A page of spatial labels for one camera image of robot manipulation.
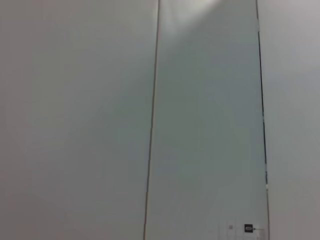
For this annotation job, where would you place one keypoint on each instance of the transparent plastic ruler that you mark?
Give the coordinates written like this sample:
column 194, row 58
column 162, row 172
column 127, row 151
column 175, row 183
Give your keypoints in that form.
column 247, row 228

